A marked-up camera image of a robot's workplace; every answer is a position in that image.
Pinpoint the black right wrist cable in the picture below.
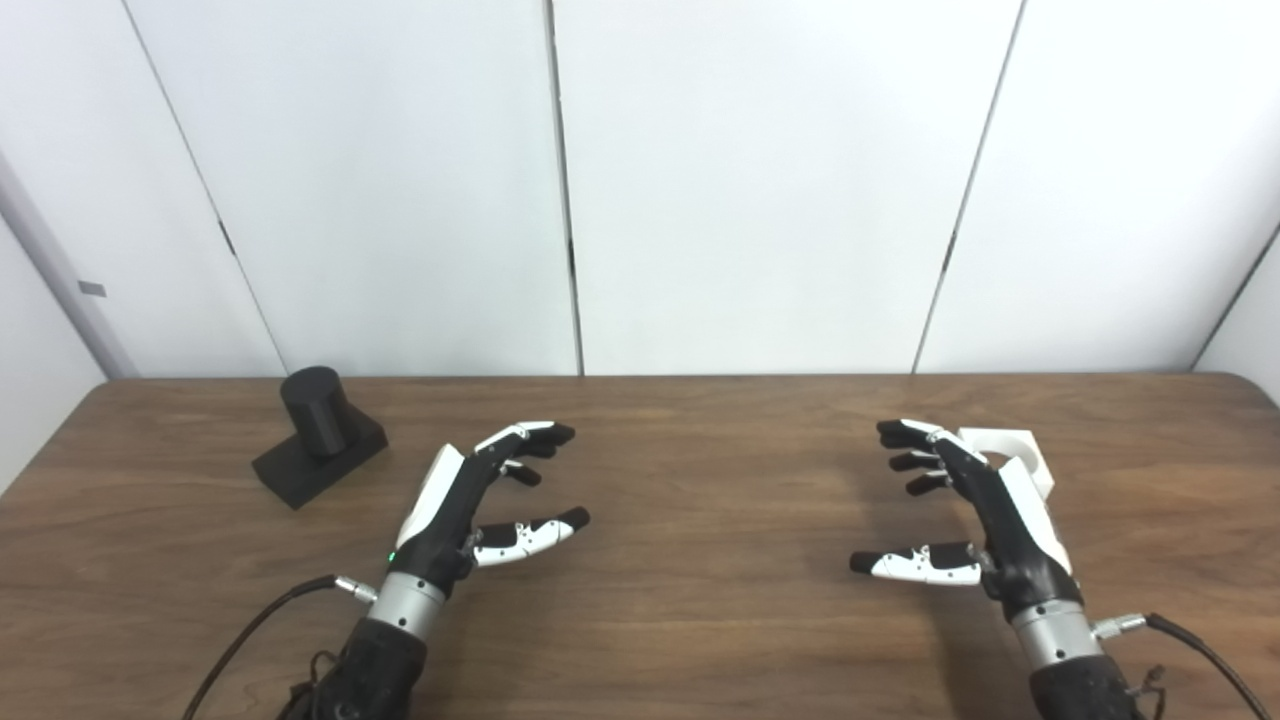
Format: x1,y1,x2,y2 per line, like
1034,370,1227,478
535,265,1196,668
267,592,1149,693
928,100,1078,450
1092,612,1273,720

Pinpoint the grey wall corner post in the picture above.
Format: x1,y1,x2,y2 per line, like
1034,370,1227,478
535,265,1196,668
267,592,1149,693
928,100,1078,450
0,150,141,379

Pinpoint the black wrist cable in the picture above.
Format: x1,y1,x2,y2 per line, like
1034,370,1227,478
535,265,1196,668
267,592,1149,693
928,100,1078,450
1092,612,1273,720
183,574,380,720

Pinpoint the white square piece with hole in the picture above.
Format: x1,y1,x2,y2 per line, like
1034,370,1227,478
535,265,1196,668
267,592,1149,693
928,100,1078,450
958,427,1056,502

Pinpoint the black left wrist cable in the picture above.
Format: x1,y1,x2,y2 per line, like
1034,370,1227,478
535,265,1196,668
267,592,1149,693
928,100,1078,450
183,574,380,720

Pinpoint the black cylinder peg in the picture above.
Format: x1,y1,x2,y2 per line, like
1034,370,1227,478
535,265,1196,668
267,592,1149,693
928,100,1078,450
251,366,389,511

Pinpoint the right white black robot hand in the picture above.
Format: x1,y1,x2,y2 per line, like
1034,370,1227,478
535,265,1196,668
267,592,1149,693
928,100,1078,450
850,418,1086,623

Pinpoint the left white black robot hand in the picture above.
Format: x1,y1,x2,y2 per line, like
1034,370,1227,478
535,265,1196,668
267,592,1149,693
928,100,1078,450
388,420,591,601

